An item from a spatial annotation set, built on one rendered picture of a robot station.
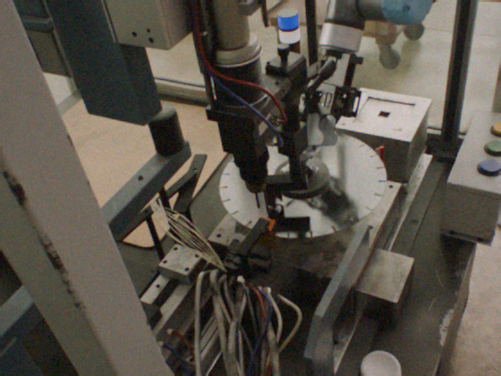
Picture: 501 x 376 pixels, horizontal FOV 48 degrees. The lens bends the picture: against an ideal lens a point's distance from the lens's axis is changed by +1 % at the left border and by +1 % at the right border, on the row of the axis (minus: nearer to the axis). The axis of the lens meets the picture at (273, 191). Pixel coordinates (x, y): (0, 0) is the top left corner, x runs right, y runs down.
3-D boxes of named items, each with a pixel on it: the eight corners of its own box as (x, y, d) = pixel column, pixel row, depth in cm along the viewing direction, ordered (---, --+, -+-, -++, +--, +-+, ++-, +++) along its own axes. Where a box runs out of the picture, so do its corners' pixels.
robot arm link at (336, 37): (315, 21, 104) (346, 29, 109) (309, 47, 105) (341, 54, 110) (343, 25, 98) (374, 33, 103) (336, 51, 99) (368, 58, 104)
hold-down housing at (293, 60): (290, 140, 100) (280, 35, 87) (313, 147, 98) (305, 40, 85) (273, 157, 96) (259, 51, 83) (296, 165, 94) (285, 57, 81)
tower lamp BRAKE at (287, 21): (284, 20, 124) (283, 7, 122) (302, 22, 122) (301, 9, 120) (275, 29, 121) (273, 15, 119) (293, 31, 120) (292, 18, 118)
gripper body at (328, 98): (326, 118, 101) (342, 50, 98) (298, 108, 108) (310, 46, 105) (356, 122, 106) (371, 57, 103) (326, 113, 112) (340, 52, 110)
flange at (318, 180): (336, 189, 107) (336, 179, 106) (281, 201, 106) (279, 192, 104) (320, 155, 115) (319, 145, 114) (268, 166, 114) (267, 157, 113)
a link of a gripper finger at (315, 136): (313, 164, 105) (324, 116, 103) (293, 156, 110) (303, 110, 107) (325, 165, 107) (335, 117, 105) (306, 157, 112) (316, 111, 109)
